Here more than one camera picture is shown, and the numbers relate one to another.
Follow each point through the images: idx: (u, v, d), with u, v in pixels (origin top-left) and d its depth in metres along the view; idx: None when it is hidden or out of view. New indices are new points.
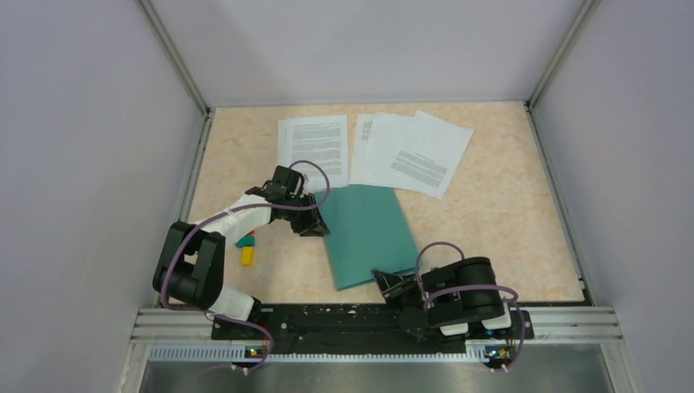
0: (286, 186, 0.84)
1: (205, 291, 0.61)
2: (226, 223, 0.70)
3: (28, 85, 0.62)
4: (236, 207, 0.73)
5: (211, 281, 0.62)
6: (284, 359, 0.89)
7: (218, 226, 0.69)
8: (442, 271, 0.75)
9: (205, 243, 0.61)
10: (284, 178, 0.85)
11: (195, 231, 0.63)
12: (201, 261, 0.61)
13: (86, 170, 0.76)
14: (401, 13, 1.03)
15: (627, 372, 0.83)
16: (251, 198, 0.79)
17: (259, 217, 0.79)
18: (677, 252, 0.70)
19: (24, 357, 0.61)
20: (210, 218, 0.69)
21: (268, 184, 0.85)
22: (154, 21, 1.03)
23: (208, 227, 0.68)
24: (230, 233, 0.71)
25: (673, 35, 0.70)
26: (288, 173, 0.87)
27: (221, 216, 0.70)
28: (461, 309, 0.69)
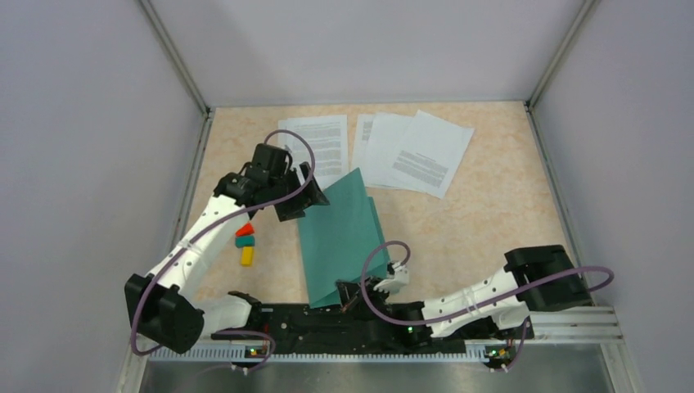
0: (267, 171, 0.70)
1: (179, 341, 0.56)
2: (186, 266, 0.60)
3: (28, 84, 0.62)
4: (196, 237, 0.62)
5: (184, 331, 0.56)
6: (284, 359, 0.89)
7: (177, 273, 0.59)
8: (534, 251, 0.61)
9: (165, 300, 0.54)
10: (266, 160, 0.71)
11: (151, 286, 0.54)
12: (165, 318, 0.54)
13: (86, 170, 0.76)
14: (401, 14, 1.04)
15: (626, 373, 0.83)
16: (218, 208, 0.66)
17: (234, 223, 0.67)
18: (675, 253, 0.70)
19: (26, 356, 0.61)
20: (164, 266, 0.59)
21: (248, 169, 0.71)
22: (154, 21, 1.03)
23: (164, 279, 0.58)
24: (196, 271, 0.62)
25: (673, 35, 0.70)
26: (272, 152, 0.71)
27: (178, 256, 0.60)
28: (566, 294, 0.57)
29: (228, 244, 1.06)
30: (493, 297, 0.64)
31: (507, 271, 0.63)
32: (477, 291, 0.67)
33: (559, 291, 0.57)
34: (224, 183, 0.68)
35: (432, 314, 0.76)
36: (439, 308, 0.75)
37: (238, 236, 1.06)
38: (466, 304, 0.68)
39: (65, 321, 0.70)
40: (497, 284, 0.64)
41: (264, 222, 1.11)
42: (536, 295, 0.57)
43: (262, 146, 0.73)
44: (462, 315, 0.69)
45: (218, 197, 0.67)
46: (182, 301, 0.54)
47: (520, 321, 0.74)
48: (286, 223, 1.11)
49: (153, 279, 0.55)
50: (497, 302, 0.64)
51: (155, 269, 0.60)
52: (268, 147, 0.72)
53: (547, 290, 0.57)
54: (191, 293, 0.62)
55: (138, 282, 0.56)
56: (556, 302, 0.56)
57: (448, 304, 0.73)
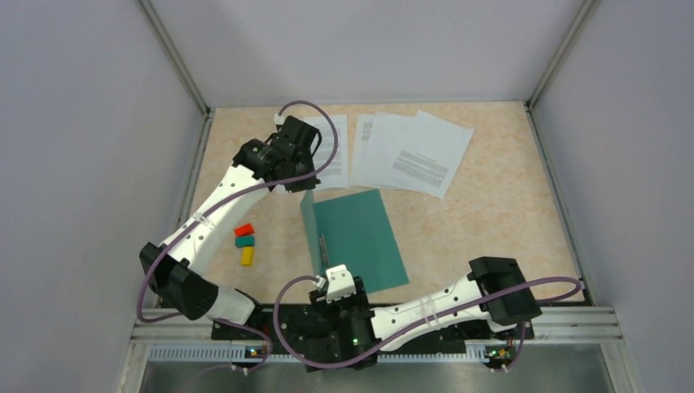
0: (293, 144, 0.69)
1: (191, 308, 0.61)
2: (198, 239, 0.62)
3: (29, 85, 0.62)
4: (209, 211, 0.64)
5: (194, 300, 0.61)
6: (286, 359, 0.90)
7: (188, 245, 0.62)
8: (495, 264, 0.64)
9: (177, 273, 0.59)
10: (293, 134, 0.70)
11: (161, 258, 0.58)
12: (176, 288, 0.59)
13: (86, 173, 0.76)
14: (400, 14, 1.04)
15: (627, 374, 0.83)
16: (236, 179, 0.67)
17: (250, 197, 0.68)
18: (675, 253, 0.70)
19: (27, 356, 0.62)
20: (177, 237, 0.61)
21: (275, 138, 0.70)
22: (154, 21, 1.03)
23: (176, 251, 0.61)
24: (207, 245, 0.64)
25: (673, 35, 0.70)
26: (301, 127, 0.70)
27: (191, 229, 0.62)
28: (525, 304, 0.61)
29: (228, 244, 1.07)
30: (456, 305, 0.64)
31: (471, 280, 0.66)
32: (437, 301, 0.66)
33: (516, 303, 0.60)
34: (245, 152, 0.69)
35: (384, 326, 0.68)
36: (392, 318, 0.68)
37: (238, 236, 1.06)
38: (426, 314, 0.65)
39: (65, 322, 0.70)
40: (458, 294, 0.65)
41: (264, 223, 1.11)
42: (497, 309, 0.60)
43: (294, 118, 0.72)
44: (420, 326, 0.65)
45: (236, 167, 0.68)
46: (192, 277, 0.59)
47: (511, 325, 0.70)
48: (286, 223, 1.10)
49: (164, 250, 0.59)
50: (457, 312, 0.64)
51: (168, 240, 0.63)
52: (300, 120, 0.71)
53: (507, 302, 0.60)
54: (202, 266, 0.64)
55: (152, 252, 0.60)
56: (515, 313, 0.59)
57: (402, 312, 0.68)
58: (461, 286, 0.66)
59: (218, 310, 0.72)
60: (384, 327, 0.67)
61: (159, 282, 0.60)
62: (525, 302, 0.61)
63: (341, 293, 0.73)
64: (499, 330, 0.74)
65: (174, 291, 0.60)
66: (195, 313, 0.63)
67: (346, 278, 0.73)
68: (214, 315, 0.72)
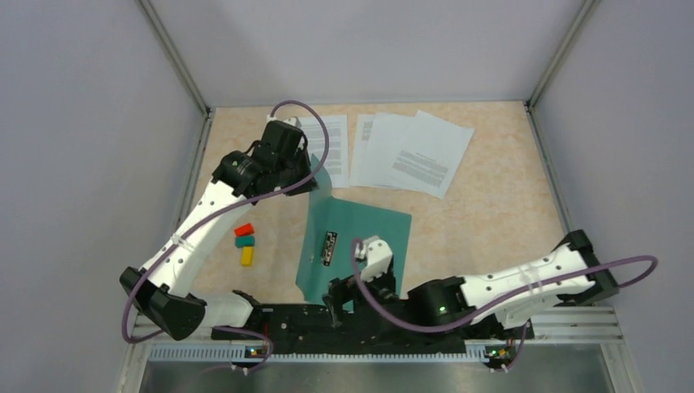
0: (276, 153, 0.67)
1: (176, 331, 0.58)
2: (178, 264, 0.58)
3: (29, 85, 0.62)
4: (187, 232, 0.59)
5: (179, 322, 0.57)
6: (284, 359, 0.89)
7: (168, 270, 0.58)
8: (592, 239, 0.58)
9: (157, 298, 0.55)
10: (275, 142, 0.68)
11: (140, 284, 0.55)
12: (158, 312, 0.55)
13: (86, 173, 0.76)
14: (401, 15, 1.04)
15: (627, 374, 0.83)
16: (214, 197, 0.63)
17: (232, 214, 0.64)
18: (675, 253, 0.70)
19: (27, 357, 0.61)
20: (155, 263, 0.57)
21: (257, 147, 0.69)
22: (154, 21, 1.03)
23: (155, 276, 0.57)
24: (189, 268, 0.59)
25: (672, 35, 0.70)
26: (281, 133, 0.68)
27: (169, 252, 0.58)
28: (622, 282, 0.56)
29: (228, 244, 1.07)
30: (559, 275, 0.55)
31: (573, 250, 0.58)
32: (538, 269, 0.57)
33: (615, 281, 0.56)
34: (226, 166, 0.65)
35: (477, 293, 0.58)
36: (486, 285, 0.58)
37: (238, 236, 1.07)
38: (528, 282, 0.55)
39: (65, 322, 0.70)
40: (560, 263, 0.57)
41: (264, 222, 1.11)
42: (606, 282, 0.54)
43: (275, 124, 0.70)
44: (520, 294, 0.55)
45: (215, 183, 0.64)
46: (173, 301, 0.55)
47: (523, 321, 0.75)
48: (286, 223, 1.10)
49: (143, 276, 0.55)
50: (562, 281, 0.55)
51: (150, 264, 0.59)
52: (281, 126, 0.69)
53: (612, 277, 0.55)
54: (185, 289, 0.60)
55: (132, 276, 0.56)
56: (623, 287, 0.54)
57: (498, 279, 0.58)
58: (563, 255, 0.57)
59: (212, 319, 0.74)
60: (478, 295, 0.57)
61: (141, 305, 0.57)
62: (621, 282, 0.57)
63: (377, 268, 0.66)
64: (511, 326, 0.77)
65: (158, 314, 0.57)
66: (182, 334, 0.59)
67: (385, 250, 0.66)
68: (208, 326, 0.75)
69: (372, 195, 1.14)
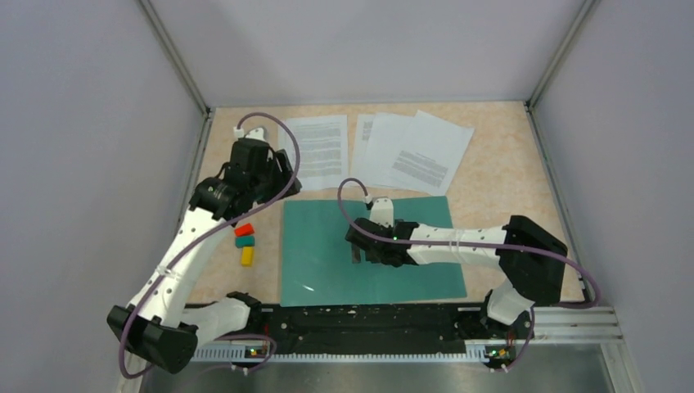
0: (247, 171, 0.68)
1: (172, 363, 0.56)
2: (166, 294, 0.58)
3: (27, 83, 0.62)
4: (172, 263, 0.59)
5: (174, 354, 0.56)
6: (284, 359, 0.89)
7: (157, 302, 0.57)
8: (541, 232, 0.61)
9: (150, 333, 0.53)
10: (244, 160, 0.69)
11: (130, 322, 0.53)
12: (152, 348, 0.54)
13: (85, 173, 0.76)
14: (402, 14, 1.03)
15: (627, 374, 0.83)
16: (195, 223, 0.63)
17: (214, 238, 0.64)
18: (677, 253, 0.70)
19: (27, 358, 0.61)
20: (143, 296, 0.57)
21: (227, 169, 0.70)
22: (154, 21, 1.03)
23: (145, 310, 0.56)
24: (178, 296, 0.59)
25: (672, 34, 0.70)
26: (249, 151, 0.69)
27: (157, 285, 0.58)
28: (541, 273, 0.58)
29: (228, 244, 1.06)
30: (477, 242, 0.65)
31: (503, 229, 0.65)
32: (466, 233, 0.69)
33: (536, 267, 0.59)
34: (200, 192, 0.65)
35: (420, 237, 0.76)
36: (428, 233, 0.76)
37: (238, 236, 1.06)
38: (451, 239, 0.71)
39: (65, 322, 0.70)
40: (487, 233, 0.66)
41: (264, 223, 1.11)
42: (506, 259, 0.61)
43: (239, 143, 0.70)
44: (441, 246, 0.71)
45: (193, 210, 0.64)
46: (166, 334, 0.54)
47: (509, 321, 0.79)
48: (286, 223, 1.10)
49: (133, 313, 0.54)
50: (477, 248, 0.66)
51: (137, 299, 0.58)
52: (245, 144, 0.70)
53: (529, 260, 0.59)
54: (176, 318, 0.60)
55: (121, 315, 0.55)
56: (521, 270, 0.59)
57: (438, 231, 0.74)
58: (493, 230, 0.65)
59: (210, 334, 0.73)
60: (420, 236, 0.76)
61: (133, 344, 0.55)
62: (548, 277, 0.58)
63: (381, 215, 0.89)
64: (494, 317, 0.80)
65: (151, 352, 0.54)
66: (178, 366, 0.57)
67: (386, 204, 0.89)
68: (209, 339, 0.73)
69: (372, 196, 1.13)
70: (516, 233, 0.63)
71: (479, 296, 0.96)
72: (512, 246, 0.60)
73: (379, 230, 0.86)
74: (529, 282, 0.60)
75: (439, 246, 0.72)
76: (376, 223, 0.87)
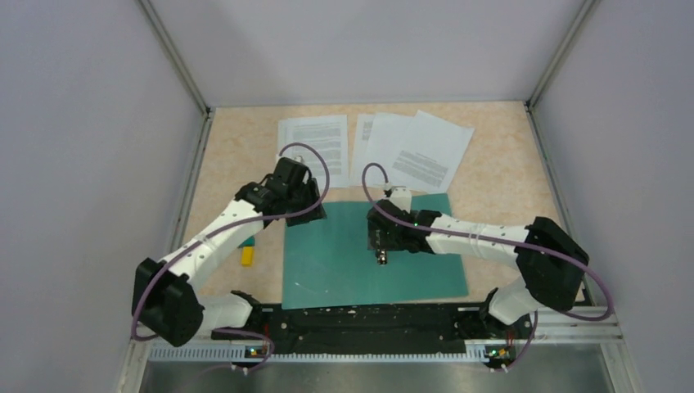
0: (286, 183, 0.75)
1: (178, 331, 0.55)
2: (198, 258, 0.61)
3: (27, 82, 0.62)
4: (212, 232, 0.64)
5: (183, 322, 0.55)
6: (284, 359, 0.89)
7: (189, 262, 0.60)
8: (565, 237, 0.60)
9: (173, 288, 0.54)
10: (286, 173, 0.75)
11: (161, 273, 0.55)
12: (169, 306, 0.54)
13: (84, 173, 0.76)
14: (402, 14, 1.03)
15: (627, 374, 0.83)
16: (236, 210, 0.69)
17: (248, 228, 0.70)
18: (677, 253, 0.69)
19: (26, 357, 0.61)
20: (178, 255, 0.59)
21: (269, 179, 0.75)
22: (154, 21, 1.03)
23: (175, 266, 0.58)
24: (205, 264, 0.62)
25: (673, 33, 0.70)
26: (292, 167, 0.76)
27: (192, 248, 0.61)
28: (559, 277, 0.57)
29: None
30: (497, 237, 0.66)
31: (526, 229, 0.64)
32: (487, 228, 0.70)
33: (554, 268, 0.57)
34: (246, 191, 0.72)
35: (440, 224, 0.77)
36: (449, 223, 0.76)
37: None
38: (472, 232, 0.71)
39: (64, 321, 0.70)
40: (508, 232, 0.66)
41: None
42: (525, 257, 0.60)
43: (285, 160, 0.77)
44: (461, 237, 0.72)
45: (237, 201, 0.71)
46: (187, 294, 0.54)
47: (511, 318, 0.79)
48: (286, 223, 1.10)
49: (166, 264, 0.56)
50: (497, 244, 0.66)
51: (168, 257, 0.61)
52: (290, 161, 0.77)
53: (548, 262, 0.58)
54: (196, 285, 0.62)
55: (153, 267, 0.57)
56: (538, 269, 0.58)
57: (459, 223, 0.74)
58: (515, 228, 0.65)
59: (211, 322, 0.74)
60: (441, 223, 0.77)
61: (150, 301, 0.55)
62: (565, 282, 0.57)
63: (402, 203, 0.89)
64: (493, 313, 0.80)
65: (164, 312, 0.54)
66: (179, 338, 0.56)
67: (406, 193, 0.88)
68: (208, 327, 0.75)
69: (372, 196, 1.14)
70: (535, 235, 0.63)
71: (479, 296, 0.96)
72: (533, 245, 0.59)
73: (402, 215, 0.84)
74: (544, 283, 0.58)
75: (459, 237, 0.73)
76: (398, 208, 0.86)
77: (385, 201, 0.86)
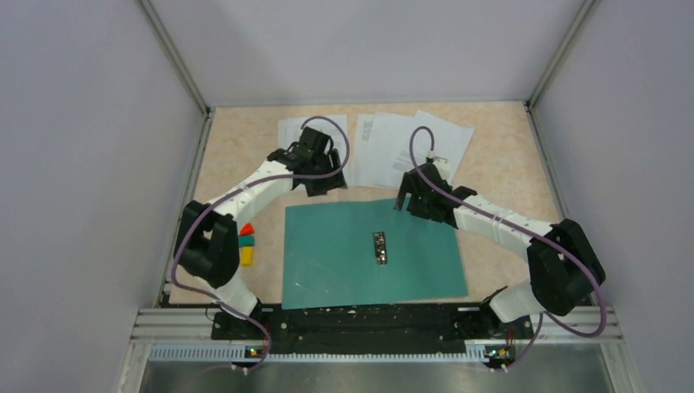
0: (313, 150, 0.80)
1: (219, 268, 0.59)
2: (240, 203, 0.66)
3: (27, 83, 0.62)
4: (252, 182, 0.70)
5: (225, 260, 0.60)
6: (284, 359, 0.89)
7: (232, 206, 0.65)
8: (588, 247, 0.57)
9: (220, 223, 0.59)
10: (311, 142, 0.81)
11: (208, 212, 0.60)
12: (216, 240, 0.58)
13: (84, 173, 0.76)
14: (402, 14, 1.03)
15: (627, 374, 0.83)
16: (271, 168, 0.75)
17: (280, 184, 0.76)
18: (677, 253, 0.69)
19: (26, 357, 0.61)
20: (221, 198, 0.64)
21: (295, 147, 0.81)
22: (155, 22, 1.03)
23: (220, 208, 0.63)
24: (244, 212, 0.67)
25: (672, 34, 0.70)
26: (317, 135, 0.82)
27: (234, 194, 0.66)
28: (564, 280, 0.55)
29: None
30: (520, 225, 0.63)
31: (548, 227, 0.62)
32: (513, 215, 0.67)
33: (561, 270, 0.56)
34: (277, 155, 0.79)
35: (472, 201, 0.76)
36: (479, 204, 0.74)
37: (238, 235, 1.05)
38: (497, 214, 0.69)
39: (64, 321, 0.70)
40: (532, 223, 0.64)
41: (264, 223, 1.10)
42: (538, 246, 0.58)
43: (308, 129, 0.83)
44: (484, 218, 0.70)
45: (270, 162, 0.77)
46: (232, 229, 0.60)
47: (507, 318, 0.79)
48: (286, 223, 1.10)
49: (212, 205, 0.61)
50: (515, 231, 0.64)
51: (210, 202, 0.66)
52: (314, 130, 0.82)
53: (557, 263, 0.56)
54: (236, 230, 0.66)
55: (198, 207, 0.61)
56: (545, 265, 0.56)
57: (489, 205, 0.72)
58: (539, 223, 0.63)
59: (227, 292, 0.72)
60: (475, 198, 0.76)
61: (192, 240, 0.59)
62: (566, 286, 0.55)
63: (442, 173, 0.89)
64: (494, 309, 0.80)
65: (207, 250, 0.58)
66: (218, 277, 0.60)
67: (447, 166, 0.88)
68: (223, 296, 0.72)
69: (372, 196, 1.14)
70: (559, 237, 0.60)
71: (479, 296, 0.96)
72: (547, 241, 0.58)
73: (440, 183, 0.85)
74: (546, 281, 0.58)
75: (483, 217, 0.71)
76: (439, 175, 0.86)
77: (430, 166, 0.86)
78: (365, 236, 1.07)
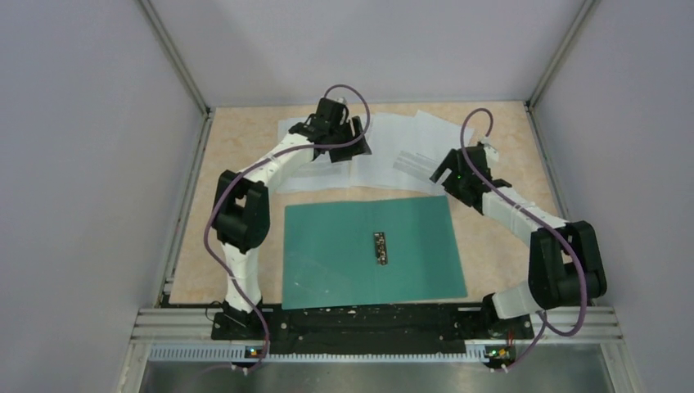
0: (329, 120, 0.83)
1: (252, 233, 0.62)
2: (269, 172, 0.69)
3: (27, 84, 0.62)
4: (278, 153, 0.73)
5: (256, 227, 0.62)
6: (284, 359, 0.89)
7: (262, 174, 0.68)
8: (594, 254, 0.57)
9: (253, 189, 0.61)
10: (327, 111, 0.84)
11: (239, 178, 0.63)
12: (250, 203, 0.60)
13: (85, 174, 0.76)
14: (402, 15, 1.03)
15: (626, 374, 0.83)
16: (294, 140, 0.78)
17: (304, 155, 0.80)
18: (677, 253, 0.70)
19: (26, 357, 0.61)
20: (252, 167, 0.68)
21: (313, 118, 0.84)
22: (155, 23, 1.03)
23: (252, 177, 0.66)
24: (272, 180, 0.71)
25: (673, 34, 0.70)
26: (333, 105, 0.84)
27: (263, 164, 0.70)
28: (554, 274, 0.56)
29: None
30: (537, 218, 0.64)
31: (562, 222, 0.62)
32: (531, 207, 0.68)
33: (556, 267, 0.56)
34: (298, 127, 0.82)
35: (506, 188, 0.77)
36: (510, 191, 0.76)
37: None
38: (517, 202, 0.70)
39: (65, 322, 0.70)
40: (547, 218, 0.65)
41: None
42: (542, 232, 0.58)
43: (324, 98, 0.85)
44: (505, 205, 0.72)
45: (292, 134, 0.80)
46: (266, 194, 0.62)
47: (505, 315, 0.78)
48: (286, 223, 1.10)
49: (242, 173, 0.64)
50: (532, 220, 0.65)
51: None
52: (331, 100, 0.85)
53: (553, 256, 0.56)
54: None
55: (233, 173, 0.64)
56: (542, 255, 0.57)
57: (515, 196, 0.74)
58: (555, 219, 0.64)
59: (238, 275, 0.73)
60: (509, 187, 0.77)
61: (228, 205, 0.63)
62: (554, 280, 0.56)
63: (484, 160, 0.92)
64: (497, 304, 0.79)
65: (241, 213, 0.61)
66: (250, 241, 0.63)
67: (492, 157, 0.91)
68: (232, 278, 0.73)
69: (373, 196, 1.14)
70: (571, 236, 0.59)
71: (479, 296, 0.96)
72: (554, 233, 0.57)
73: (483, 169, 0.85)
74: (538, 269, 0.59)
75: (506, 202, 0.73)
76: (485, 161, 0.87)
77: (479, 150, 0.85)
78: (366, 235, 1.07)
